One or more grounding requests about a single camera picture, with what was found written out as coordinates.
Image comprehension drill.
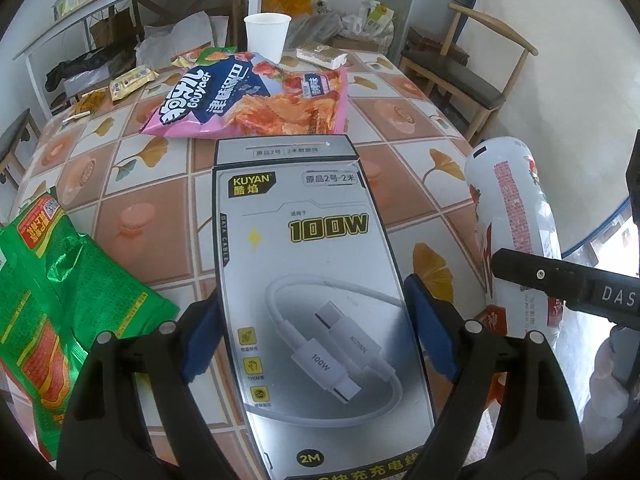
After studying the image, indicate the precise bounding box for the white and brown biscuit packet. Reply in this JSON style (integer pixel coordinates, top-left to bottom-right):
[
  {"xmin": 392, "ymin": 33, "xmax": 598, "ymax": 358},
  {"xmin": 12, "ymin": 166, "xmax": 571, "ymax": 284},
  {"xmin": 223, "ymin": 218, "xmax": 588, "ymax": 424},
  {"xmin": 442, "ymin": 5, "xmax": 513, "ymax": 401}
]
[{"xmin": 296, "ymin": 42, "xmax": 348, "ymax": 68}]

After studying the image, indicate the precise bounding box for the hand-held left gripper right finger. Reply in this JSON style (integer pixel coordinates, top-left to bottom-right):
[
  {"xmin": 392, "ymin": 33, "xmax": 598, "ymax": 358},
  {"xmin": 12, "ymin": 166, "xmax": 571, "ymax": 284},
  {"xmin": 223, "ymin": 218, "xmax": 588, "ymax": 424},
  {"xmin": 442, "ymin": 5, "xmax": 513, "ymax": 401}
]
[{"xmin": 404, "ymin": 274, "xmax": 586, "ymax": 480}]

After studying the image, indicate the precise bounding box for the dark wooden stool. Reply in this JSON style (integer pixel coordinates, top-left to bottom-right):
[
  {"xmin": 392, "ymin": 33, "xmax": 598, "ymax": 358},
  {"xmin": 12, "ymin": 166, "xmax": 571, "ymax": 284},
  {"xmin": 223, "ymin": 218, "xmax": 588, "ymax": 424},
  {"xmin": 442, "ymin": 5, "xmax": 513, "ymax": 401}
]
[{"xmin": 402, "ymin": 25, "xmax": 451, "ymax": 56}]

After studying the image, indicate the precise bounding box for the white paper cup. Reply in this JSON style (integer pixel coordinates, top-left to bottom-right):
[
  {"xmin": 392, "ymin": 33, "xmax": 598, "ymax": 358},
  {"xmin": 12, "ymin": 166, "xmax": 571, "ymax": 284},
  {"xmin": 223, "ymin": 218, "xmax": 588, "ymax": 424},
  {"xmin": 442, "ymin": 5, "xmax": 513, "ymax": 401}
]
[{"xmin": 244, "ymin": 12, "xmax": 292, "ymax": 63}]

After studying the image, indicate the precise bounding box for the green snack bag red label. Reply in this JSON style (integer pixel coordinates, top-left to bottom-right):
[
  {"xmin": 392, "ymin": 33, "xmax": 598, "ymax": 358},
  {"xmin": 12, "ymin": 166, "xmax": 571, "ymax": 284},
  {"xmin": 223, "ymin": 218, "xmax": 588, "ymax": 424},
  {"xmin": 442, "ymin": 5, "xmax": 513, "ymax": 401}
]
[{"xmin": 0, "ymin": 305, "xmax": 96, "ymax": 461}]

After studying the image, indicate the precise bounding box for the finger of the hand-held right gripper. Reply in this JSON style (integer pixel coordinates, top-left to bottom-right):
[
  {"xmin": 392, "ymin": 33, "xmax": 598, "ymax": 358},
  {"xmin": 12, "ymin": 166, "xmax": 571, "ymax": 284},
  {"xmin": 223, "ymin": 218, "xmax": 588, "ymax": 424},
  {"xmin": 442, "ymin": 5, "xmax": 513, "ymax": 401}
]
[{"xmin": 491, "ymin": 247, "xmax": 640, "ymax": 331}]

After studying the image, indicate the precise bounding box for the wooden chair with dark seat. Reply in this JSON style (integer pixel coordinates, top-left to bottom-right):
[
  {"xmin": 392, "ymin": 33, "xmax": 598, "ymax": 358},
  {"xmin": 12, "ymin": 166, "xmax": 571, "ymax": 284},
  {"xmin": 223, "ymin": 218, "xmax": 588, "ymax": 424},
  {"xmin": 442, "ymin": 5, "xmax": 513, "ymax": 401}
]
[{"xmin": 400, "ymin": 2, "xmax": 538, "ymax": 143}]

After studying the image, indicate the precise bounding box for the grey plastic bag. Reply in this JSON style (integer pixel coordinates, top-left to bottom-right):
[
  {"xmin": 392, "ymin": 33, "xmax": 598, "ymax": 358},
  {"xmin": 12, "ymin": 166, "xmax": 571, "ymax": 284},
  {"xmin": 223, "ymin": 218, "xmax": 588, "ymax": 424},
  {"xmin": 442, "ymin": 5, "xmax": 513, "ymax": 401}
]
[{"xmin": 290, "ymin": 12, "xmax": 343, "ymax": 43}]

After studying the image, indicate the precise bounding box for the small yellow packet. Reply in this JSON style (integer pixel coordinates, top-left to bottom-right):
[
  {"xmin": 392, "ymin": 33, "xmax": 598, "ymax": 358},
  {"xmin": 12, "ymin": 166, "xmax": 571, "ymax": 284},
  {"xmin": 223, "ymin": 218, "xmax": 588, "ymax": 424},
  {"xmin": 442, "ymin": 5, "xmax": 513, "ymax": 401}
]
[{"xmin": 75, "ymin": 87, "xmax": 111, "ymax": 116}]

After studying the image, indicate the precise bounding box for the white snack tube red print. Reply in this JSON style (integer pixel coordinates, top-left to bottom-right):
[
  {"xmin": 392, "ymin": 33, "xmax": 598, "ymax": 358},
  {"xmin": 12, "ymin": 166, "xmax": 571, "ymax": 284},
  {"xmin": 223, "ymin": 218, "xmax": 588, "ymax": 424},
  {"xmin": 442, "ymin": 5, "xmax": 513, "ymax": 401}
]
[{"xmin": 464, "ymin": 137, "xmax": 566, "ymax": 343}]

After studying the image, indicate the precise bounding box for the black cloth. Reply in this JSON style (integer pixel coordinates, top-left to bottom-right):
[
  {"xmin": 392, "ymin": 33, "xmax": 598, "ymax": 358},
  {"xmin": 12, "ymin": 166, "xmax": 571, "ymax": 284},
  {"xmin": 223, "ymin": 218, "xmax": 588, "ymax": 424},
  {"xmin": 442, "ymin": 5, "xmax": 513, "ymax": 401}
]
[{"xmin": 45, "ymin": 50, "xmax": 116, "ymax": 93}]

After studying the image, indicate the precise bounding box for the pink chip bag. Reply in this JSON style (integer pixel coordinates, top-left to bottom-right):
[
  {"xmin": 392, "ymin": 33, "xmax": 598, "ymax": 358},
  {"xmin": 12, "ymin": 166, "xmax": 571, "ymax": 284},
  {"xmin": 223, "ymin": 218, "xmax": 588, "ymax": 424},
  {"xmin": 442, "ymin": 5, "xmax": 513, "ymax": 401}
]
[{"xmin": 140, "ymin": 46, "xmax": 349, "ymax": 138}]

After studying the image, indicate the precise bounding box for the grey cable box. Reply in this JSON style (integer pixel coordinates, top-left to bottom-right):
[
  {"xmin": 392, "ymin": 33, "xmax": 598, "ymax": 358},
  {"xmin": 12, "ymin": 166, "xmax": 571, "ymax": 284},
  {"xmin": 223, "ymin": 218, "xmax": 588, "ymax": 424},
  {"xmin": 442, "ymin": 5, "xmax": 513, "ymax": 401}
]
[{"xmin": 212, "ymin": 135, "xmax": 436, "ymax": 480}]

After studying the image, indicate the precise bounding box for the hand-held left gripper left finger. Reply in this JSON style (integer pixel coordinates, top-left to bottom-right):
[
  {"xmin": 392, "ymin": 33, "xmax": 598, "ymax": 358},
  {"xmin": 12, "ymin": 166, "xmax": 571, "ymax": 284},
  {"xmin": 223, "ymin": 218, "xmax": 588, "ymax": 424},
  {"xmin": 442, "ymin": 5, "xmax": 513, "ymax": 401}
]
[{"xmin": 57, "ymin": 294, "xmax": 226, "ymax": 480}]

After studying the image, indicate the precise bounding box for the large white plastic bag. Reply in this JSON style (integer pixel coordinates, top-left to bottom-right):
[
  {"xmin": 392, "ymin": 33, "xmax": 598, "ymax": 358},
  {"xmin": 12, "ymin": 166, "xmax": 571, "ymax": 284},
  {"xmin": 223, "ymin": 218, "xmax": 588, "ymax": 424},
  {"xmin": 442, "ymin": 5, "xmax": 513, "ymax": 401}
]
[{"xmin": 135, "ymin": 10, "xmax": 231, "ymax": 66}]

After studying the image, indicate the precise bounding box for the yellow snack packet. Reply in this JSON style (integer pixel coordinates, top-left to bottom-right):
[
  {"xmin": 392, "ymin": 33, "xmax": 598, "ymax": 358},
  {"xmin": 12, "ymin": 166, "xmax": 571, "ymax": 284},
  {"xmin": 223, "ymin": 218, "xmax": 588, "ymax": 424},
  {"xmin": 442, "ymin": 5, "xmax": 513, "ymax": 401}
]
[{"xmin": 110, "ymin": 66, "xmax": 160, "ymax": 102}]

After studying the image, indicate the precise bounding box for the white and green carton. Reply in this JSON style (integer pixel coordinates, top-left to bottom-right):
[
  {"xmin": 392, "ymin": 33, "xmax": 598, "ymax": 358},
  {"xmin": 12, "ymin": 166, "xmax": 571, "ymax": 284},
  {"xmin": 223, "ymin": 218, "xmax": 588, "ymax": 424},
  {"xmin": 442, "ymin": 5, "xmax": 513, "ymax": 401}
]
[{"xmin": 362, "ymin": 0, "xmax": 396, "ymax": 48}]

